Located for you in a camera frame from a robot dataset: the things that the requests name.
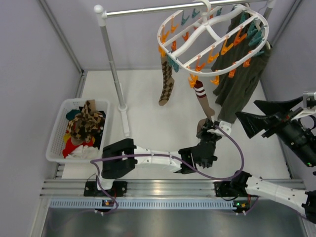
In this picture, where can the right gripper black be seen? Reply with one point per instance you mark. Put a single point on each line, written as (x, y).
(275, 125)

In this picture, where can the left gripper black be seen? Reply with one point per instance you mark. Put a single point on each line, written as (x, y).
(207, 130)

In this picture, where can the tan striped sock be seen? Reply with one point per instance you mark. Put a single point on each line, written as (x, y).
(204, 103)

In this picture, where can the brown tan argyle sock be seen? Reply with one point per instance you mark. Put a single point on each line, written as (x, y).
(88, 123)

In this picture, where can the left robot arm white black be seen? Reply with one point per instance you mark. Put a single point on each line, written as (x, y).
(122, 157)

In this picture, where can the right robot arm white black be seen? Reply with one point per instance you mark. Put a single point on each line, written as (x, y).
(303, 202)

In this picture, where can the white clothes hanger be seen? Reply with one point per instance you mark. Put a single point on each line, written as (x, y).
(263, 30)

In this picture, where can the white oval clip hanger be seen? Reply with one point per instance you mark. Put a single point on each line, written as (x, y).
(181, 21)

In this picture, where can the pile of socks in basket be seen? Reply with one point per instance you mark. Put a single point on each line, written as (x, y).
(78, 149)

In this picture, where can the olive green hanging garment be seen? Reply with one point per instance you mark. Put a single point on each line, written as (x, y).
(234, 93)

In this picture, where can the white laundry basket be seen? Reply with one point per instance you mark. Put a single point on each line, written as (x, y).
(56, 144)

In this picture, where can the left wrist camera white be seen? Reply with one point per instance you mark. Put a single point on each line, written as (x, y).
(222, 128)

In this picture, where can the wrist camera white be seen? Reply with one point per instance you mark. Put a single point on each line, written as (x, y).
(222, 128)
(309, 105)

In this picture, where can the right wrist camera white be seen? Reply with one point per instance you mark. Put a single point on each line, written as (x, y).
(309, 105)

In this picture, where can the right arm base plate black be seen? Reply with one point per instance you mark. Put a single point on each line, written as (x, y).
(230, 190)

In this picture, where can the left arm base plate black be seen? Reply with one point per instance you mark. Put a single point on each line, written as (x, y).
(118, 189)

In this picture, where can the clothes rack metal frame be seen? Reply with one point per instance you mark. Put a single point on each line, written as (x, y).
(211, 12)

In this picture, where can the slotted cable duct grey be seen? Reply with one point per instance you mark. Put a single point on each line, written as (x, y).
(173, 204)

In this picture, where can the aluminium mounting rail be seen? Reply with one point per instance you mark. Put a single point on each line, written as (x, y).
(181, 189)

